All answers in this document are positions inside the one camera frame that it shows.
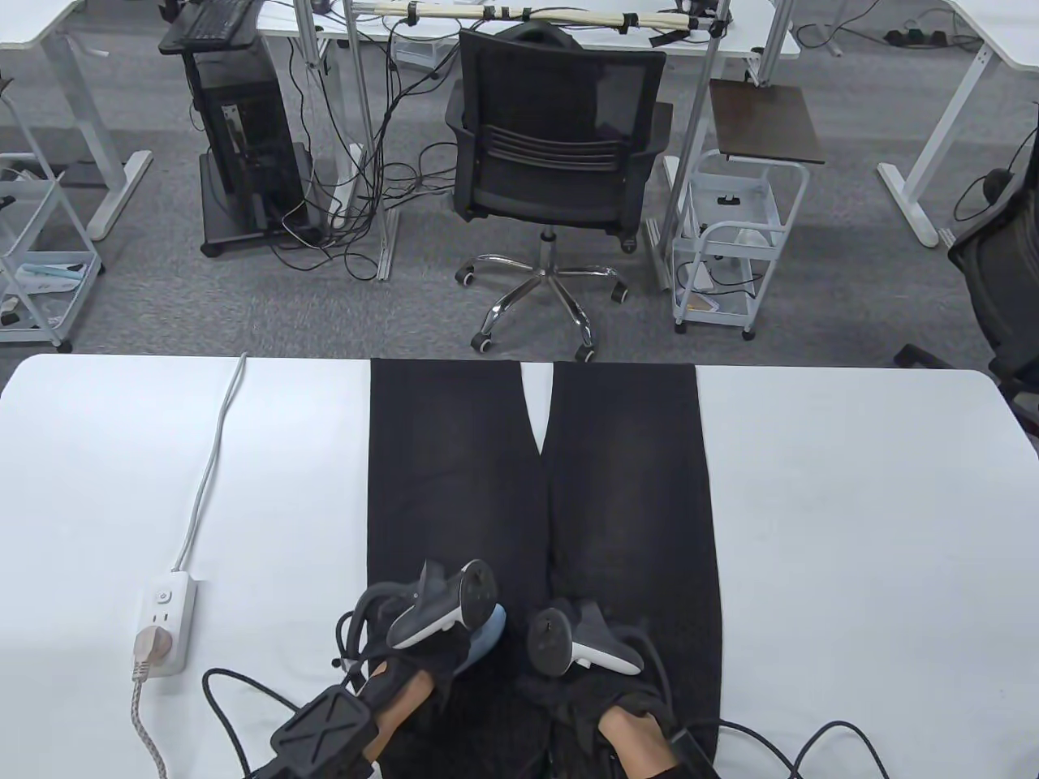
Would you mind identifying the aluminium frame post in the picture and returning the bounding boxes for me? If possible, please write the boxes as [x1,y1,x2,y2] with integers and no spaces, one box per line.
[345,0,400,281]
[649,0,731,291]

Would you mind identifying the black lattice wrist module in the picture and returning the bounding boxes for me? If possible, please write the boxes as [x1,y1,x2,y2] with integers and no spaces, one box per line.
[269,684,382,778]

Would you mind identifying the light blue electric iron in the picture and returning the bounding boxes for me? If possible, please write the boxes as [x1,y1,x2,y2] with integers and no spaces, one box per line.
[463,605,508,674]

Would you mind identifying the black rolling computer stand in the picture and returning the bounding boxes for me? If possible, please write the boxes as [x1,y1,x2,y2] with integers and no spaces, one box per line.
[158,16,325,259]

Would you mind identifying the black keyboard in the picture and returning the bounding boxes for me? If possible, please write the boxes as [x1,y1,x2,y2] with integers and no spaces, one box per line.
[180,0,254,41]

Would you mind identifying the white power strip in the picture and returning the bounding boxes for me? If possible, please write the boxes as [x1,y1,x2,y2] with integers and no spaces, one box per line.
[132,572,198,678]

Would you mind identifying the person's left hand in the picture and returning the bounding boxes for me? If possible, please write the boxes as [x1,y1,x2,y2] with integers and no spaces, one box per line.
[337,580,473,715]

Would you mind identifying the white desk with foot bar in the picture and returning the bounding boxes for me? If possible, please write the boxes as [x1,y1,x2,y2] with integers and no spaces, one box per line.
[877,0,1039,248]

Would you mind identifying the person's right hand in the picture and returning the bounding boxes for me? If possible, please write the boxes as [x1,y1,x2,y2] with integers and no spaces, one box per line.
[519,596,679,739]

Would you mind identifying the grey white handheld controller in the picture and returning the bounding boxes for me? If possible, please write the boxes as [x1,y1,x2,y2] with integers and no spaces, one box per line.
[386,558,498,650]
[528,600,645,678]

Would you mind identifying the black trousers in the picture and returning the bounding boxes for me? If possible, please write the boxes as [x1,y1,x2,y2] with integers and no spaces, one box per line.
[367,359,725,779]

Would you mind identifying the black mesh office chair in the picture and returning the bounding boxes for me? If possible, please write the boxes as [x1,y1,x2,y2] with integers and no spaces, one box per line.
[445,20,675,362]

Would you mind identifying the person's right forearm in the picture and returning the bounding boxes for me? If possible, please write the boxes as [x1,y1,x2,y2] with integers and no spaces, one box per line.
[598,704,679,779]

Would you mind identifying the white rolling cart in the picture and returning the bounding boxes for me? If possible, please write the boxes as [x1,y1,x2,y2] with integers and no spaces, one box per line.
[670,148,810,340]

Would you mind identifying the tangle of black floor cables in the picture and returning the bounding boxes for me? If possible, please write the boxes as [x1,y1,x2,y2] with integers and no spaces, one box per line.
[272,16,459,281]

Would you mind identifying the white wire shelf cart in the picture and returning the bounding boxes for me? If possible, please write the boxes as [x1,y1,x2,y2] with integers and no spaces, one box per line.
[0,77,104,354]

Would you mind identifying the dark brown side table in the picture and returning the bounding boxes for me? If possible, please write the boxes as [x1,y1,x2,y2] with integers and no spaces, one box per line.
[709,79,826,166]

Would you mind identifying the white table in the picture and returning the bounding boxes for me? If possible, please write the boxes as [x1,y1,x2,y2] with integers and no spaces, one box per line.
[0,353,1039,779]

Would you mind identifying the braided iron cord with plug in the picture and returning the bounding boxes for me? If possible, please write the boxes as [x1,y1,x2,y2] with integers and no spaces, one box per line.
[126,626,175,779]

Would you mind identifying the black glove cable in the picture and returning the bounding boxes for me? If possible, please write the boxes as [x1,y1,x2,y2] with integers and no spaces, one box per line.
[718,718,890,779]
[201,667,285,779]

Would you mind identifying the black high-back mesh chair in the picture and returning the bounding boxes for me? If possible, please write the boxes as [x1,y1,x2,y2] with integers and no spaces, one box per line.
[893,126,1039,435]

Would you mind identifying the black wrist box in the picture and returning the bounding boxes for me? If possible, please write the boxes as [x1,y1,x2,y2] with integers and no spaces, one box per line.
[667,728,719,779]

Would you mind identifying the long white desk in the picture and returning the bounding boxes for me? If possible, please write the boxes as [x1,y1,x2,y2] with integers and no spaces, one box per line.
[258,0,803,62]

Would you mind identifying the grey power strip cable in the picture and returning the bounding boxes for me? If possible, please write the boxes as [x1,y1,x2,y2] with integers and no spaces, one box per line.
[169,353,248,573]

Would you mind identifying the black computer tower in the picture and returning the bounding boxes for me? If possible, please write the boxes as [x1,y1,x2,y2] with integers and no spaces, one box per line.
[193,45,297,220]

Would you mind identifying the white desk with angled leg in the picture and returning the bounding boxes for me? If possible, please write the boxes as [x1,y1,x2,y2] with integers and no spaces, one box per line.
[0,0,153,241]

